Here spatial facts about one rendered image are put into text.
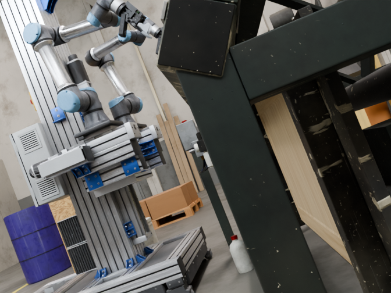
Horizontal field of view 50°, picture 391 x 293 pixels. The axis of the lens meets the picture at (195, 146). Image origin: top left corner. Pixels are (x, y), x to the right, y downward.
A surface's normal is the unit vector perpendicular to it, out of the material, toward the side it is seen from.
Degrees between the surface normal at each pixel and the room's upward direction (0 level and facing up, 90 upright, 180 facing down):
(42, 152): 90
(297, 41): 90
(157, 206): 90
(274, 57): 90
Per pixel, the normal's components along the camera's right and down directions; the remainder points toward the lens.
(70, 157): -0.16, 0.02
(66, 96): -0.30, 0.22
